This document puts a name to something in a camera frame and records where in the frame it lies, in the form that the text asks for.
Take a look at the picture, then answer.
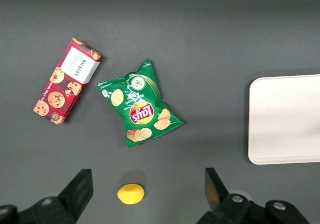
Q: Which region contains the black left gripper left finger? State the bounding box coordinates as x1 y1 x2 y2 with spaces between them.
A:
0 168 94 224

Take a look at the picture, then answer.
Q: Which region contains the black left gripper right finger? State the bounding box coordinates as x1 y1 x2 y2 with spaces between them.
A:
197 168 311 224

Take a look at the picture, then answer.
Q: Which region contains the pale pink plastic tray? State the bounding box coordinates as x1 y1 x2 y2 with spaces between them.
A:
247 74 320 165

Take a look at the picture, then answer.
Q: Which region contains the yellow lemon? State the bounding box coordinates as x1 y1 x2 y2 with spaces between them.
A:
116 183 145 206

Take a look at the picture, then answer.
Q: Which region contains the green Lays chips bag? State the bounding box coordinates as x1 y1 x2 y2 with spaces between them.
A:
95 58 185 149

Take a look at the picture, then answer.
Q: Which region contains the red Walkers cookie box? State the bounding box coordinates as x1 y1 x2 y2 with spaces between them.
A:
32 37 104 126

